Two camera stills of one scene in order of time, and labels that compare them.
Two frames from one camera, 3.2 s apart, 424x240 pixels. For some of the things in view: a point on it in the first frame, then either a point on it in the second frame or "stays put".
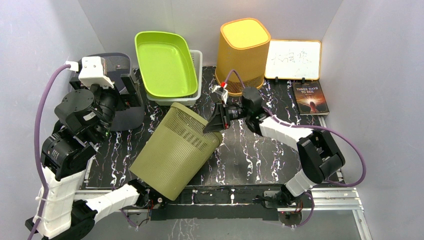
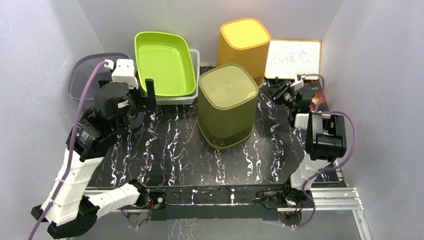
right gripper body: [237, 112] -> [287, 97]
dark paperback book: [309, 98] stays put
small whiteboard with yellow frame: [293, 59] stays put
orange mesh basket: [243, 47] stays put
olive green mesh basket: [175, 151] -> [226, 98]
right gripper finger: [219, 120] -> [278, 92]
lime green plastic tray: [166, 64] stays put
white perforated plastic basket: [197, 59] stays put
